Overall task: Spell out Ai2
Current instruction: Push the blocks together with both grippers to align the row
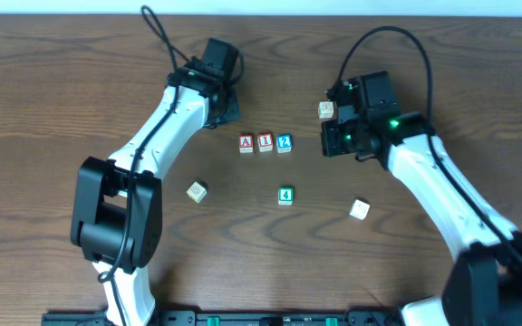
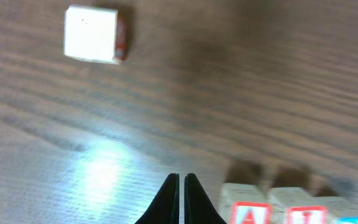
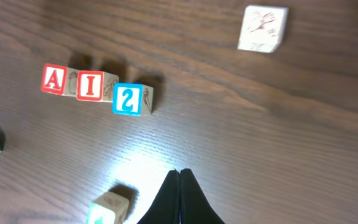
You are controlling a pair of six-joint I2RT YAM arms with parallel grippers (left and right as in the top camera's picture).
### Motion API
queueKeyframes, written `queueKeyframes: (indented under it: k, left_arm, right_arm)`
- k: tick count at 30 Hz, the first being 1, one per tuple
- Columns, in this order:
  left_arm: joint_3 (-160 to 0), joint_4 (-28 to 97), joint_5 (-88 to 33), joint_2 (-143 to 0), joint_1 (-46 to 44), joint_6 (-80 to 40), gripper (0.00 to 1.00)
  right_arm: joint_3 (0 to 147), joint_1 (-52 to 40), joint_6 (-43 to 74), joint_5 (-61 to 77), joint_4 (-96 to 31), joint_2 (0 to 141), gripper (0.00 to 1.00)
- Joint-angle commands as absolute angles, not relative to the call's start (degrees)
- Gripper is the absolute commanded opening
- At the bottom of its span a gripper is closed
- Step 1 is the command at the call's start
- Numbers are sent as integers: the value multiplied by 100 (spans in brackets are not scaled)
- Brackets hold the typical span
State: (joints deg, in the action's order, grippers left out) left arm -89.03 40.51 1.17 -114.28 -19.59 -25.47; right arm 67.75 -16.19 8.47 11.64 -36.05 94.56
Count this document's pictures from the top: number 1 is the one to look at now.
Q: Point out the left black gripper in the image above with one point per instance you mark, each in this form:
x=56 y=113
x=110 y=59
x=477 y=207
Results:
x=228 y=111

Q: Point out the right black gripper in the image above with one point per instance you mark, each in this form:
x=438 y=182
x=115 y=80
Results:
x=333 y=139

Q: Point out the red letter A block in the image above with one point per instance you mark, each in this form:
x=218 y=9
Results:
x=246 y=144

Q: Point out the red letter I block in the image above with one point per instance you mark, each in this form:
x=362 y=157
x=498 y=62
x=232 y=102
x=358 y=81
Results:
x=265 y=142

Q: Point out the blue number 2 block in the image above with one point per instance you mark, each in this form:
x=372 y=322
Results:
x=284 y=143

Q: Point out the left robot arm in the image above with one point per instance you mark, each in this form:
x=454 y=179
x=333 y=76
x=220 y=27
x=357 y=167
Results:
x=117 y=212

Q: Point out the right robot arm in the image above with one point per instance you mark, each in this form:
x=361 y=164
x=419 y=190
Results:
x=485 y=284

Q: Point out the white block green R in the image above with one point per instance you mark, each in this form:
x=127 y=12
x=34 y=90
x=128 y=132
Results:
x=325 y=110

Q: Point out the white block lower right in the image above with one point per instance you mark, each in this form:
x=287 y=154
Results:
x=359 y=209

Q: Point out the green number 4 block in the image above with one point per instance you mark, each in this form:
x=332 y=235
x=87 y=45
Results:
x=285 y=196

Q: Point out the yellow W O block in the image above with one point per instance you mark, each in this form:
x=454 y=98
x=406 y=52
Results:
x=197 y=191

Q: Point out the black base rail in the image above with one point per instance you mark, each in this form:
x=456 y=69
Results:
x=191 y=318

